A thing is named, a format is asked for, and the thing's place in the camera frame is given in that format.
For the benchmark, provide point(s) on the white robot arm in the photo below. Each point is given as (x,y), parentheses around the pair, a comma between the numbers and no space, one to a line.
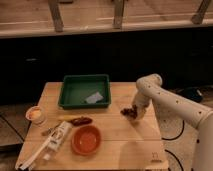
(200,117)

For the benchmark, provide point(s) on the white paper scrap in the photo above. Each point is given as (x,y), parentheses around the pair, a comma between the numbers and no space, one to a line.
(94,98)

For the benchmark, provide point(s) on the white tube package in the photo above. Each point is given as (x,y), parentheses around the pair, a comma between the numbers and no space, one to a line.
(56,140)

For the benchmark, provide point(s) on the white cup with orange contents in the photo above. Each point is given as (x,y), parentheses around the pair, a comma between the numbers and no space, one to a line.
(35,115)

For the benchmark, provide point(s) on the red bowl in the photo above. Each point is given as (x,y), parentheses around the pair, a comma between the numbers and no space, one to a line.
(86,140)

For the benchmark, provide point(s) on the white stick tool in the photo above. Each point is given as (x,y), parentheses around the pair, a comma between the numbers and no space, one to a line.
(33,157)

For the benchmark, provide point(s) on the dark grape bunch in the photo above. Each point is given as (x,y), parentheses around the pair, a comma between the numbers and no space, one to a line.
(130,112)

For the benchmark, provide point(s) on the metal utensil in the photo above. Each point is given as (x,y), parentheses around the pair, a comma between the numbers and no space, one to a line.
(49,131)

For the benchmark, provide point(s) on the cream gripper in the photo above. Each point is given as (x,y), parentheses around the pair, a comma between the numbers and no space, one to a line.
(141,111)

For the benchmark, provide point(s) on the green plastic tray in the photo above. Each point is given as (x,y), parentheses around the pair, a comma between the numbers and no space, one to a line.
(76,88)

